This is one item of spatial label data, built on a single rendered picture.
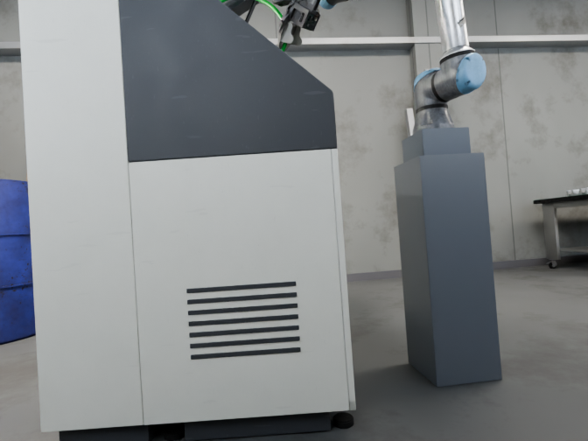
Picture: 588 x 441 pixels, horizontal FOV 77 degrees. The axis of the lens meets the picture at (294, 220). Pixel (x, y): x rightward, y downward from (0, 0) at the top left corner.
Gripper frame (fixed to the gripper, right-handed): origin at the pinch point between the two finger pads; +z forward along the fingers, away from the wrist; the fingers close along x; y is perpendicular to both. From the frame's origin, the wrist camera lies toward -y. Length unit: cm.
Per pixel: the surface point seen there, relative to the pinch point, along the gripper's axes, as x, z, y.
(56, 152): -62, 44, -12
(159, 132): -45, 28, 5
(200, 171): -41, 31, 20
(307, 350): -37, 55, 71
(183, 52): -35.2, 8.8, -4.6
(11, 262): -32, 188, -104
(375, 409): -20, 70, 97
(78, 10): -48, 12, -33
